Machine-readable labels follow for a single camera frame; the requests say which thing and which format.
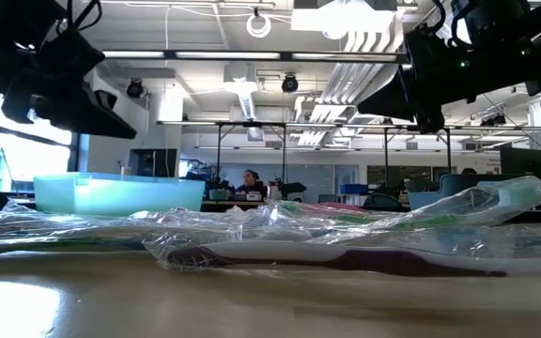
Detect dark computer monitor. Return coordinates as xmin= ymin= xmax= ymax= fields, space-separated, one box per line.
xmin=499 ymin=146 xmax=541 ymax=184
xmin=128 ymin=147 xmax=179 ymax=178

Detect white cable coil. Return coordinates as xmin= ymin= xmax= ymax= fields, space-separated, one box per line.
xmin=245 ymin=12 xmax=272 ymax=39

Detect ceiling light strip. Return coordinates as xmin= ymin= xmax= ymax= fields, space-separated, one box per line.
xmin=100 ymin=49 xmax=408 ymax=65

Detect black ceiling camera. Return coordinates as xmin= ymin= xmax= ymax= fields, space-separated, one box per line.
xmin=126 ymin=78 xmax=145 ymax=100
xmin=281 ymin=73 xmax=300 ymax=94
xmin=480 ymin=114 xmax=508 ymax=128

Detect blue storage crate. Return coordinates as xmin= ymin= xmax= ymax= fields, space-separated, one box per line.
xmin=339 ymin=183 xmax=369 ymax=196

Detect white ceiling louvre panels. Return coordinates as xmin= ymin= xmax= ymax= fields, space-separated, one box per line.
xmin=293 ymin=27 xmax=408 ymax=147

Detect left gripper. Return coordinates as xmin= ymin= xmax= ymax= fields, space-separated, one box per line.
xmin=1 ymin=31 xmax=138 ymax=141

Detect black gantry frame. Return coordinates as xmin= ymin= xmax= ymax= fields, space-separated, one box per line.
xmin=213 ymin=120 xmax=455 ymax=189

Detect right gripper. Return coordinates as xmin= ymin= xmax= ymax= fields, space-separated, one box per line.
xmin=356 ymin=24 xmax=484 ymax=136

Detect grey-blue plastic bin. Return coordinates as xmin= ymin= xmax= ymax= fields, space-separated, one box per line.
xmin=404 ymin=173 xmax=528 ymax=211

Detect magenta microfibre cloth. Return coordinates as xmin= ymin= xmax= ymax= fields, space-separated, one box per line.
xmin=315 ymin=199 xmax=363 ymax=211

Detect light teal translucent tray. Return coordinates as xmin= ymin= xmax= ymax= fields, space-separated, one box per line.
xmin=34 ymin=172 xmax=206 ymax=218

